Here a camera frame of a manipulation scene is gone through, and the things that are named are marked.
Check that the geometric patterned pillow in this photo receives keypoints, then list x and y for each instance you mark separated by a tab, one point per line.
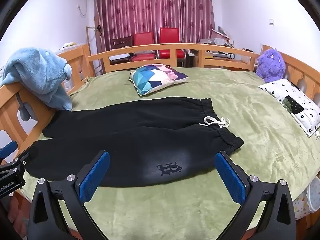
155	78

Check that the white floral pillow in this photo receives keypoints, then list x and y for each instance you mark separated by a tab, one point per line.
305	100

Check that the red chair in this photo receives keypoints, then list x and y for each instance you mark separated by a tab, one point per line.
143	41
170	37

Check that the white wall switch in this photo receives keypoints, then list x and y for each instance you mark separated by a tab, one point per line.
271	22

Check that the clear plastic storage box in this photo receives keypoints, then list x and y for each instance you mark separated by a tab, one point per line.
71	47

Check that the star print storage bin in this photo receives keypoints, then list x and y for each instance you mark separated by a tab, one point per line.
303	202

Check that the red patterned curtain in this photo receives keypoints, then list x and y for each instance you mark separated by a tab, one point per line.
150	7

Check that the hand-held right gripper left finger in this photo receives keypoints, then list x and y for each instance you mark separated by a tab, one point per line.
93	177

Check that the cluttered desk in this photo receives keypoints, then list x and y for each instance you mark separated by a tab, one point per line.
220	47

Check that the dark wooden chair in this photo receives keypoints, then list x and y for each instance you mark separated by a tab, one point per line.
122	42

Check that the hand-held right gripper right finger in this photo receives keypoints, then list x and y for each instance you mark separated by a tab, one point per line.
230	180

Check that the wooden bed frame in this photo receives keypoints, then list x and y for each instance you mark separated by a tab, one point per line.
150	51

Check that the dark green spotted cloth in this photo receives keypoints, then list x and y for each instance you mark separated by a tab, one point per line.
293	105

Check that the white wall outlet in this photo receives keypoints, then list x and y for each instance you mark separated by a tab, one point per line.
67	84

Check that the purple plush toy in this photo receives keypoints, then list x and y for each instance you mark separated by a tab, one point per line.
271	65

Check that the green fleece blanket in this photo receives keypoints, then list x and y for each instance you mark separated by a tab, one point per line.
262	142

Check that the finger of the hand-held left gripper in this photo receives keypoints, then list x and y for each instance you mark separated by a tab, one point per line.
27	155
8	147

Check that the blue plush blanket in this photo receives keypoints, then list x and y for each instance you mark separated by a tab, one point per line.
37	72

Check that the wooden coat rack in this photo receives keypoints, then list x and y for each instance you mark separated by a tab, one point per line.
88	45

